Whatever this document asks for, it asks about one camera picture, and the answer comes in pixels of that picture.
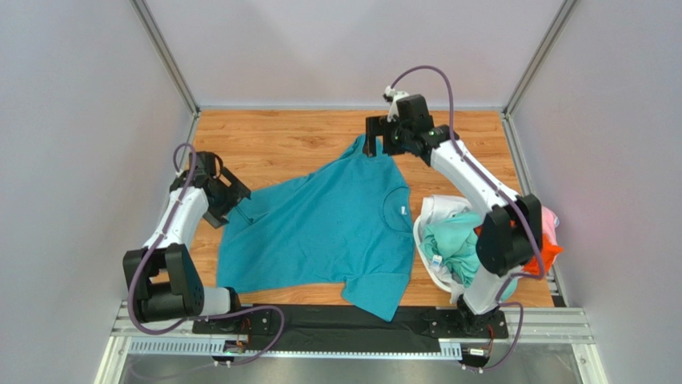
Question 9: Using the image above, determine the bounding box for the pink t-shirt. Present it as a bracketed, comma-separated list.
[541, 206, 559, 246]

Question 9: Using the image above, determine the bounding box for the teal blue t-shirt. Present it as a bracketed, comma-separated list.
[215, 136, 415, 322]

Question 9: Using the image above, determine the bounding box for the mint green t-shirt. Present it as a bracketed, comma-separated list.
[418, 211, 518, 302]

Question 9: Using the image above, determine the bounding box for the white t-shirt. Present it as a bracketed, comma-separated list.
[418, 194, 478, 305]

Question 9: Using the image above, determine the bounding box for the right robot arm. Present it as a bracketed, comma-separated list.
[363, 87, 545, 333]

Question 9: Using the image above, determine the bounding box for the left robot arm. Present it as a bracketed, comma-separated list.
[122, 151, 251, 324]

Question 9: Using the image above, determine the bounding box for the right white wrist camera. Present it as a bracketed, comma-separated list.
[383, 86, 409, 122]

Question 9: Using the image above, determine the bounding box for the orange t-shirt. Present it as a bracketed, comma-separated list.
[474, 226, 564, 277]

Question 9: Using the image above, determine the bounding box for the aluminium frame rail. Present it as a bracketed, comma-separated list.
[96, 304, 607, 383]

